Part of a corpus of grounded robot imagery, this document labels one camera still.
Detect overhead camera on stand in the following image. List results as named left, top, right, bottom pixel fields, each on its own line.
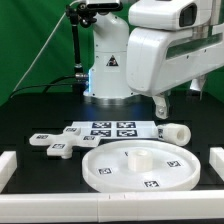
left=77, top=0, right=123, bottom=14

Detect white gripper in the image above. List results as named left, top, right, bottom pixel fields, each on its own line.
left=126, top=24, right=224, bottom=119

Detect black camera stand pole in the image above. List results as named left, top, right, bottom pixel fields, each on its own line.
left=65, top=5, right=86, bottom=95

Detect white fiducial marker sheet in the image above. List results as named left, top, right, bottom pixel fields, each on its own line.
left=72, top=121, right=158, bottom=139

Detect white cross-shaped table base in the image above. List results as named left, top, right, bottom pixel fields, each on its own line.
left=29, top=126, right=101, bottom=159

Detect white front border rail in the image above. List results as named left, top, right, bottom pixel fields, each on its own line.
left=0, top=190, right=224, bottom=223

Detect black cable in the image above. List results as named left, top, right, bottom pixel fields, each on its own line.
left=9, top=75, right=88, bottom=100

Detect white cable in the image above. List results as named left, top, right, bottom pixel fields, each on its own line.
left=12, top=0, right=88, bottom=93

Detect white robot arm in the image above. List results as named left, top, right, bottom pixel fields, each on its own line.
left=85, top=0, right=224, bottom=119

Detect white round table top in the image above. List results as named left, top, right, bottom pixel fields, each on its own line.
left=82, top=140, right=201, bottom=193

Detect white left border rail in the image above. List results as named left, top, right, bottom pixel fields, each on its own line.
left=0, top=151, right=17, bottom=193

